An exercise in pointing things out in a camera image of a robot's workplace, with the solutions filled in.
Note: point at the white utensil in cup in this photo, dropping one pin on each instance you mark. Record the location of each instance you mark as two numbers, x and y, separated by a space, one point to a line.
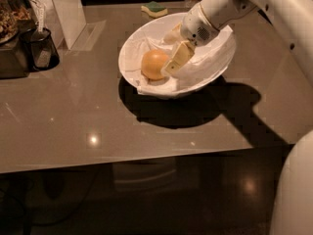
40 14

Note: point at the dark metal box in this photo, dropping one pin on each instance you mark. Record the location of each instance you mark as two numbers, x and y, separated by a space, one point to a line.
14 62

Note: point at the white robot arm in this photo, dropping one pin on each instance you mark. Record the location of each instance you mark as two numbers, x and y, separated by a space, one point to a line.
293 20

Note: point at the orange fruit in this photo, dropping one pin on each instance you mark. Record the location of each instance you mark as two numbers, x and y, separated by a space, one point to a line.
152 63

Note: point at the green yellow sponge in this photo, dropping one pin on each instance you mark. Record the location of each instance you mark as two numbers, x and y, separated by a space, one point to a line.
154 10

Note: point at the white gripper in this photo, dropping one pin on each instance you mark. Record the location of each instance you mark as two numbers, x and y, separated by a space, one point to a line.
197 27

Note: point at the white bowl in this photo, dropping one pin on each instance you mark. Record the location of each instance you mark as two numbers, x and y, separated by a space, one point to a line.
137 46

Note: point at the black mesh cup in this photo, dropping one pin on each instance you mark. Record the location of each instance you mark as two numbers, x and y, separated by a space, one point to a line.
40 48

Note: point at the white paper towel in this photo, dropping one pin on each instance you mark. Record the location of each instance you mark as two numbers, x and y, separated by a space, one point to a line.
202 66

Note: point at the glass jar of snacks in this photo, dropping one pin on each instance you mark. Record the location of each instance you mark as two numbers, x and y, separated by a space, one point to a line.
12 12

